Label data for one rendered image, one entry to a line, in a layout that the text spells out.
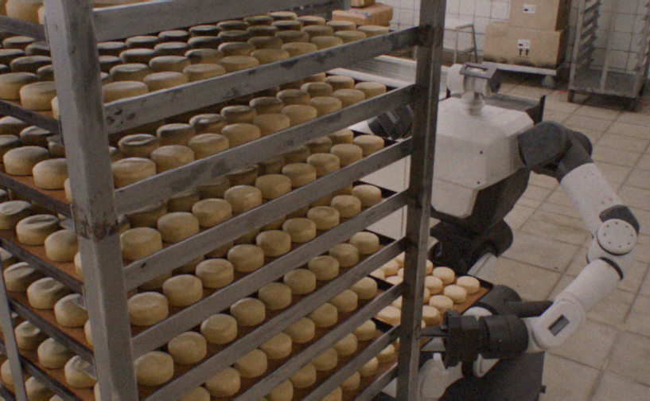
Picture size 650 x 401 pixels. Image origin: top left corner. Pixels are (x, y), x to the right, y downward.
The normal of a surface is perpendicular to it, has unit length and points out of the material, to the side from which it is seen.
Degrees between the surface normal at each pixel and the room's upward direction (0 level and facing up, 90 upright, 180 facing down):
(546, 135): 67
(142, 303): 0
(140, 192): 90
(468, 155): 91
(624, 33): 90
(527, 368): 0
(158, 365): 0
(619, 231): 37
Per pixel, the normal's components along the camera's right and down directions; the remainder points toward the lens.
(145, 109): 0.77, 0.26
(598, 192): -0.10, -0.49
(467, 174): -0.63, 0.32
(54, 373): 0.01, -0.92
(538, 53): -0.45, 0.36
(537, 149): -0.69, -0.13
